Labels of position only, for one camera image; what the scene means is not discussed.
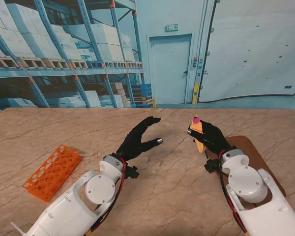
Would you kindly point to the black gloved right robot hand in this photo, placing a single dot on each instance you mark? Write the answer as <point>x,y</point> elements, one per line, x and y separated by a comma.
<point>214,140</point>

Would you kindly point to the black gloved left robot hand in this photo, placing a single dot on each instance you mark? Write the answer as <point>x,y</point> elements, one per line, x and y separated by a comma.
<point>137,145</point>

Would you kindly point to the yellow cloth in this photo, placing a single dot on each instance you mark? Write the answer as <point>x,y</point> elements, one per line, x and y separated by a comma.
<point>198,137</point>

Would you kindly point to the pink rubber band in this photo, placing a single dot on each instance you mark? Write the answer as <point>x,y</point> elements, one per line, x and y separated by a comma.
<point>196,120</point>

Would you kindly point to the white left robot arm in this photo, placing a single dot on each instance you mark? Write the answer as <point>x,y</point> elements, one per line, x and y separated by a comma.
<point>76,199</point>

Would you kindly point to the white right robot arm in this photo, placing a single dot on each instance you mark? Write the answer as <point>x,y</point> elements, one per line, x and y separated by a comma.
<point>255,194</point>

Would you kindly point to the brown wooden tray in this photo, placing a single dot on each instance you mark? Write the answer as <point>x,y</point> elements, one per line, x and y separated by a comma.
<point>253,152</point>

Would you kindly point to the orange test tube rack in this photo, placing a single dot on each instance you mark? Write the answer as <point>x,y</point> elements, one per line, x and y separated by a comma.
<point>54,169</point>

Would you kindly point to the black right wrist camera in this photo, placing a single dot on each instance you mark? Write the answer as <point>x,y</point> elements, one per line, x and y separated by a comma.
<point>212,165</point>

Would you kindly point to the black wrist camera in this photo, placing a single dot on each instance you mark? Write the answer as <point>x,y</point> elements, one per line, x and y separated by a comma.
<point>132,172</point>
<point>212,165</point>

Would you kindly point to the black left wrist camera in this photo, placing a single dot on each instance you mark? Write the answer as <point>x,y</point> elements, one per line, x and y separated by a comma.
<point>132,172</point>

